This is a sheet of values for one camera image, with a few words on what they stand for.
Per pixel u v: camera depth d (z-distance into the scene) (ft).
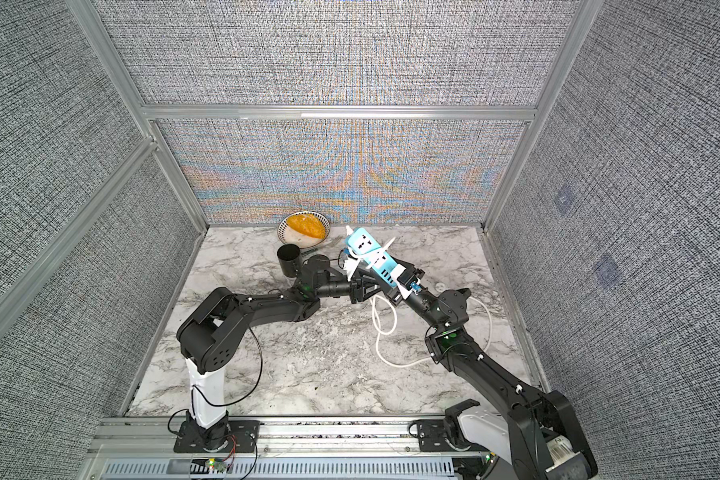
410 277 1.89
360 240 2.09
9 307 1.80
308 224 3.67
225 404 1.58
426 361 2.81
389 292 2.13
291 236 3.74
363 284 2.50
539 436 1.29
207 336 1.67
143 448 2.45
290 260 3.28
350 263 2.50
